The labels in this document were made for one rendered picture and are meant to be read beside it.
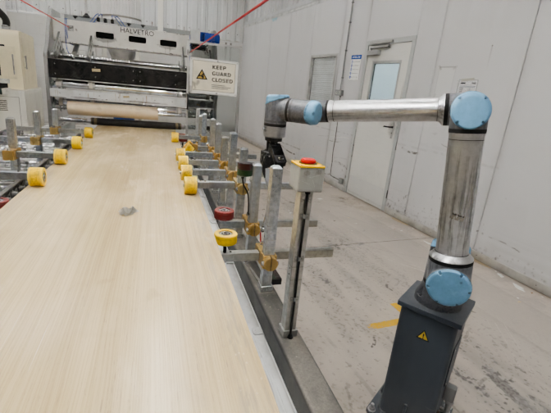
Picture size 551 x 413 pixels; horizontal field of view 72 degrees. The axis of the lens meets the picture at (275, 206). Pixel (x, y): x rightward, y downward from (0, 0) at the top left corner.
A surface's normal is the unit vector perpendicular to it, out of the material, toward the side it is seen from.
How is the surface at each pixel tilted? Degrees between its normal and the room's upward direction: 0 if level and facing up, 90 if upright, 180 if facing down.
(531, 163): 90
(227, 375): 0
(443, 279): 95
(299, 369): 0
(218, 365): 0
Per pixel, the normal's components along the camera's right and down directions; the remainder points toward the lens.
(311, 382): 0.10, -0.95
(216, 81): 0.29, 0.31
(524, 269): -0.92, 0.03
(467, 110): -0.38, 0.11
